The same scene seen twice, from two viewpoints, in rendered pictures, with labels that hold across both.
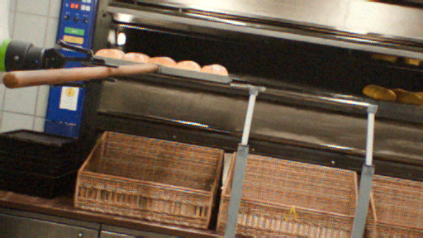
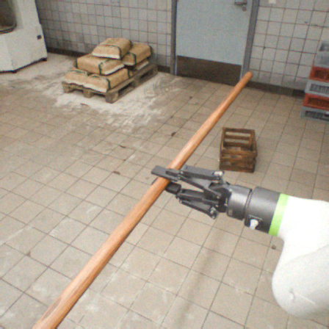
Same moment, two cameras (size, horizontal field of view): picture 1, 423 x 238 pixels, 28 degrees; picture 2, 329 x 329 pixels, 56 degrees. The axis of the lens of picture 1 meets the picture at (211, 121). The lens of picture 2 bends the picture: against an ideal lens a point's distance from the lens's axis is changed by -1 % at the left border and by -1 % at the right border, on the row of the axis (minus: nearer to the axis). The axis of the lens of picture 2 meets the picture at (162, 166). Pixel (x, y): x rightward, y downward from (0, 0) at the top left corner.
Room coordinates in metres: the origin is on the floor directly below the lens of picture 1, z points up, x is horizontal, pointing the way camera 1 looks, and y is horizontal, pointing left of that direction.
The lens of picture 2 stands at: (2.80, 0.53, 1.67)
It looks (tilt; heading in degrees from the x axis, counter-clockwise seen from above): 36 degrees down; 203
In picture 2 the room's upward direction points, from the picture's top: straight up
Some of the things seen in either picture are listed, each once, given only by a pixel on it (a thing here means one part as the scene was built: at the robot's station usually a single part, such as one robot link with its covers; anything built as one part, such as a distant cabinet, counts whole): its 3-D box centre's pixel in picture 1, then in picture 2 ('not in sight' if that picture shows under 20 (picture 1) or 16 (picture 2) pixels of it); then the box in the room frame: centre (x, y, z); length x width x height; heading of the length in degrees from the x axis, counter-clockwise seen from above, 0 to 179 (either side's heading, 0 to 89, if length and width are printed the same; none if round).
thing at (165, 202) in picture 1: (153, 177); not in sight; (3.54, 0.21, 0.72); 0.56 x 0.49 x 0.28; 87
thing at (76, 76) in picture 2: not in sight; (87, 71); (-0.57, -2.02, 0.22); 0.62 x 0.36 x 0.15; 1
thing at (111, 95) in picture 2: not in sight; (112, 77); (-0.86, -1.81, 0.07); 1.20 x 0.80 x 0.14; 176
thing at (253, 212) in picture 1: (289, 199); not in sight; (3.49, -0.38, 0.72); 0.56 x 0.49 x 0.28; 85
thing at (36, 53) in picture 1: (47, 62); (228, 198); (2.26, 0.46, 1.19); 0.09 x 0.07 x 0.08; 86
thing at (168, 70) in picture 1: (163, 68); not in sight; (3.41, 0.22, 1.19); 0.55 x 0.36 x 0.03; 86
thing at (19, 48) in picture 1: (21, 58); (260, 210); (2.27, 0.53, 1.19); 0.12 x 0.06 x 0.09; 176
